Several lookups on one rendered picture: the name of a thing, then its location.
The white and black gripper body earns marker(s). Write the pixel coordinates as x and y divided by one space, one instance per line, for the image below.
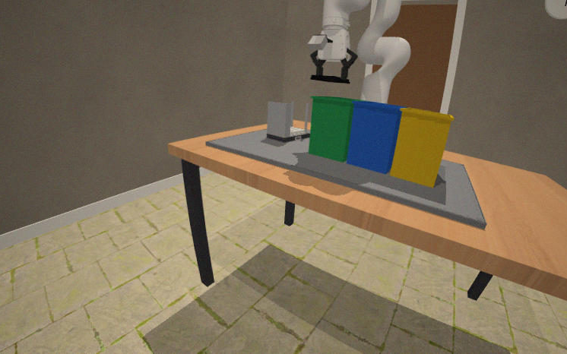
337 50

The yellow open bin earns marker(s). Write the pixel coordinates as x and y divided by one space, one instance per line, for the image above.
420 145

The green bin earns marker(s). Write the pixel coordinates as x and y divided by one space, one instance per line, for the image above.
330 127

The blue bin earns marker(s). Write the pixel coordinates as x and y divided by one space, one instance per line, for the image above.
373 136

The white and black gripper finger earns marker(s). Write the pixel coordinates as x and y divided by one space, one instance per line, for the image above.
346 64
319 68

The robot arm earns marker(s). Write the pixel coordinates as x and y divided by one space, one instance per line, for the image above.
393 53

